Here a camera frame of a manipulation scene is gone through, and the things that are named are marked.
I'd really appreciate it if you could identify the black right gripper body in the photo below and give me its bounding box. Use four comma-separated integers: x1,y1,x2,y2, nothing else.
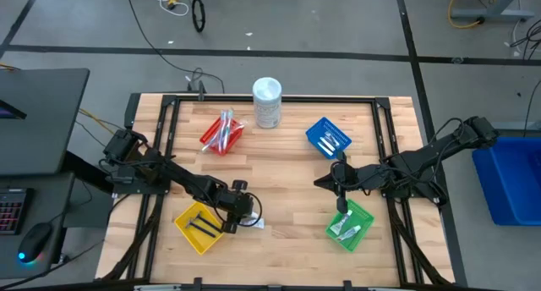
336,151,375,215

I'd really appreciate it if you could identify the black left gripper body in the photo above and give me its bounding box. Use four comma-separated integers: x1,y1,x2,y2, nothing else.
219,179,254,235

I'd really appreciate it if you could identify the silver nail clipper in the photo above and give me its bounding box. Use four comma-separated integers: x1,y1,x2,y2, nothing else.
323,131,342,149

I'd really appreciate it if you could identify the silver travel toothpaste tube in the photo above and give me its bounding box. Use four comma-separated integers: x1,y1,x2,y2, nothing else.
336,225,363,243

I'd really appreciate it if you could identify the white red toothbrush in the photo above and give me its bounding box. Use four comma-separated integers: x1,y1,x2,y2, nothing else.
206,117,225,151

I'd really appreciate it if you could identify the white teal toothbrush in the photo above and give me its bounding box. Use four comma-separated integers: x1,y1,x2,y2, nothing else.
200,120,249,153

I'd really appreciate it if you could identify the green plastic basket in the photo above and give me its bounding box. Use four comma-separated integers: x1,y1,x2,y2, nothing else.
324,198,375,253

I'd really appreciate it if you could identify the blue plastic basket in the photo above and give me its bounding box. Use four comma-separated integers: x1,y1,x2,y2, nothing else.
304,116,353,160

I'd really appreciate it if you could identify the yellow plastic basket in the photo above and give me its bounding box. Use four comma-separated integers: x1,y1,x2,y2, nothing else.
173,200,226,256

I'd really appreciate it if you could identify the red plastic basket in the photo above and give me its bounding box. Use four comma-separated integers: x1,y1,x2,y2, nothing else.
199,115,246,156

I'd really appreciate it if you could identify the white wipes canister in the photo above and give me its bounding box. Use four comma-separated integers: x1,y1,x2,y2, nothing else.
252,76,283,129

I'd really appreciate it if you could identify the blue plastic storage bin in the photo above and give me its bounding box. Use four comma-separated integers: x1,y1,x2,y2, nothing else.
472,136,541,227

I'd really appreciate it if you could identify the black computer mouse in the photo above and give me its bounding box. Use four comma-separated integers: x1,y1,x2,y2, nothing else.
17,222,54,265

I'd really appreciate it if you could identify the black computer desk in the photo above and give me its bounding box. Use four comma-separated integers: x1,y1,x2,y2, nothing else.
0,68,115,279

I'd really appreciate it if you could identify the grey desk leg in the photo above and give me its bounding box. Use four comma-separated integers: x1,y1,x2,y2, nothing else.
450,0,536,24

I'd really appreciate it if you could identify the black keyboard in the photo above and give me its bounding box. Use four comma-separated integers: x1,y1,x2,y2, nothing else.
0,187,30,236

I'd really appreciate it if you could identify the black desk monitor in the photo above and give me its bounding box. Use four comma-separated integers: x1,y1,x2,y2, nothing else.
0,98,28,121

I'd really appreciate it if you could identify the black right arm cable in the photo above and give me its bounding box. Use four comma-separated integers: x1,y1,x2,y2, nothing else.
330,159,352,199

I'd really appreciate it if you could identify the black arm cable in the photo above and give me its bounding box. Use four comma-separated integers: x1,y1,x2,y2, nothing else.
330,159,352,199
210,191,264,228

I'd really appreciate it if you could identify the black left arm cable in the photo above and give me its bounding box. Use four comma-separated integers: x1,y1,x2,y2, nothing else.
210,191,264,228

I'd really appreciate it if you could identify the long black floor cable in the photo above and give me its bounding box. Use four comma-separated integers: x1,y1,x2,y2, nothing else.
124,0,226,94

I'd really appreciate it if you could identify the yellow floor cable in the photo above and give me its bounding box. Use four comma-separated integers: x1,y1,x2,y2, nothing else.
446,0,485,30

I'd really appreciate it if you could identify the black coiled floor cable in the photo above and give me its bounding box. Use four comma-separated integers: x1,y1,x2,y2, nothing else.
191,0,207,33

